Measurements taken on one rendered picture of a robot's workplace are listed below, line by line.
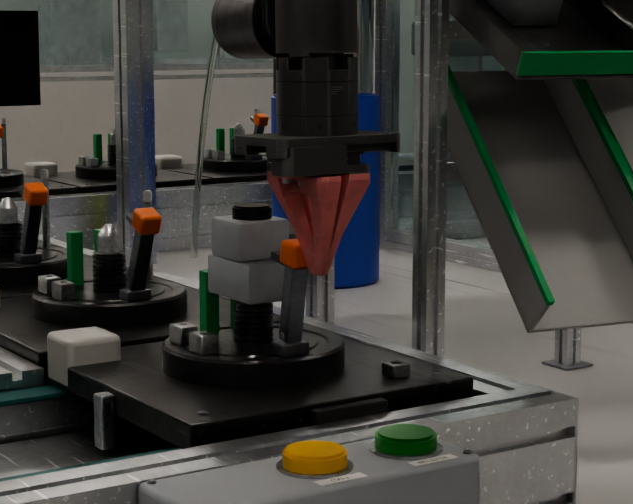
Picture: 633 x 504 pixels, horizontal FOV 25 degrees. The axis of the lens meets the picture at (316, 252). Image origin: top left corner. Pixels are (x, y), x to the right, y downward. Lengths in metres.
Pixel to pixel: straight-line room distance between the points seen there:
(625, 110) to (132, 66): 1.01
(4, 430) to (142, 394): 0.14
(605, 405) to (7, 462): 0.63
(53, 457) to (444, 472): 0.32
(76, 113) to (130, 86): 7.80
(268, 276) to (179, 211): 1.33
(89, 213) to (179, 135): 8.00
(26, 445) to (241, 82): 9.44
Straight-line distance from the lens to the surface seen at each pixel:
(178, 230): 2.41
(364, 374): 1.10
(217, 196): 2.44
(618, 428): 1.39
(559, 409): 1.08
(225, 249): 1.10
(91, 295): 1.32
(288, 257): 1.05
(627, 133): 1.40
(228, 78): 10.47
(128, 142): 2.24
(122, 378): 1.10
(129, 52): 2.24
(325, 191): 0.99
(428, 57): 1.23
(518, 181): 1.27
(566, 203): 1.27
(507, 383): 1.12
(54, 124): 9.99
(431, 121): 1.23
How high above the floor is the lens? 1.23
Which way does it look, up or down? 9 degrees down
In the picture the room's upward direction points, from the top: straight up
